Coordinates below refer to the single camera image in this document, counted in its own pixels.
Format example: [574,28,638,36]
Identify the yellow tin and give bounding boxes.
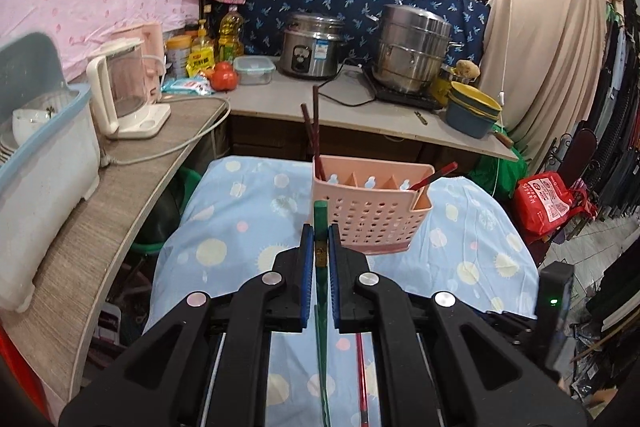
[430,64,472,108]

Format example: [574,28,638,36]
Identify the hanging dark clothes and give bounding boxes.
[574,0,640,235]

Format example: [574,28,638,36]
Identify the black wrought iron rack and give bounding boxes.
[549,128,602,208]

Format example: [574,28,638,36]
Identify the grey straight counter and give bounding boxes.
[227,55,519,164]

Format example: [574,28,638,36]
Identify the green plastic basin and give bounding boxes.
[132,166,202,256]

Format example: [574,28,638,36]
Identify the black power cable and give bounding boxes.
[317,61,377,108]

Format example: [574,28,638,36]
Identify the red chopstick gold band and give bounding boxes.
[407,161,459,192]

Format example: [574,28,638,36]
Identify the white power cable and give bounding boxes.
[99,103,232,168]

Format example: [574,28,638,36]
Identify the red shopping bag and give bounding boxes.
[514,171,599,239]

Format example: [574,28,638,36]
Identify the black induction cooker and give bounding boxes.
[361,68,447,111]

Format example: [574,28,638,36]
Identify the cooking oil bottle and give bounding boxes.
[218,5,245,60]

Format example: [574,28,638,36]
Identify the small yellow sauce bottle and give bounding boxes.
[196,19,214,54]

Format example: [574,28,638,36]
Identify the white bowl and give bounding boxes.
[12,106,67,146]

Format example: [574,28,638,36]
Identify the steel rice cooker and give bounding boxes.
[277,12,347,80]

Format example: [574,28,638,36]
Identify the white hanging cord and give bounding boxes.
[492,0,517,194]

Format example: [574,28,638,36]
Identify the grey curved wooden counter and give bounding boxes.
[0,96,232,408]

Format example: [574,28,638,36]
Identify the glass electric kettle white base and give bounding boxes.
[85,40,172,140]

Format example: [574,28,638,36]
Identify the red tomato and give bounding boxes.
[209,61,238,92]

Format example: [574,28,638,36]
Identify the glass container green lid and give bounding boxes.
[233,55,276,86]

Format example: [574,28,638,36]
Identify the stack of blue yellow bowls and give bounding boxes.
[444,80,503,140]

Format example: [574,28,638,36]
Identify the yellow snack packet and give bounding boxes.
[187,49,217,78]

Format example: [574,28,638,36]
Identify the green cloth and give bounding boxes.
[472,151,530,198]

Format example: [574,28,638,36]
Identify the white dish rack blue lid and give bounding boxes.
[0,32,102,314]

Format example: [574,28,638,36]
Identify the maroon chopstick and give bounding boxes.
[311,85,322,160]
[299,103,327,182]

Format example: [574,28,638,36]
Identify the pink perforated utensil holder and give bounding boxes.
[312,154,435,257]

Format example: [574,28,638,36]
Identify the red chopstick black band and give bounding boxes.
[355,332,374,427]

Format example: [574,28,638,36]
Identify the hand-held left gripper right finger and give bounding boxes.
[327,227,592,427]

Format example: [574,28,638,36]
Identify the pink appliance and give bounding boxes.
[112,22,166,104]

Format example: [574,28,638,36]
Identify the blue printed tablecloth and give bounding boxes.
[147,157,542,427]

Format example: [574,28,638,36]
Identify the beige curtain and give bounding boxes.
[452,0,624,164]

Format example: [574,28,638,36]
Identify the green chopstick gold band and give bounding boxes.
[312,201,334,427]

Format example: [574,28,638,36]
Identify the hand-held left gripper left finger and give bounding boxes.
[59,224,317,427]

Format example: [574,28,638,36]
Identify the steel steamer pot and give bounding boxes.
[371,4,455,96]

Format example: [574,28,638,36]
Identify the milk powder can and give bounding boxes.
[165,35,194,80]

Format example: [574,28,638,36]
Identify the blue wet wipes packet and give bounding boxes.
[160,76,216,97]

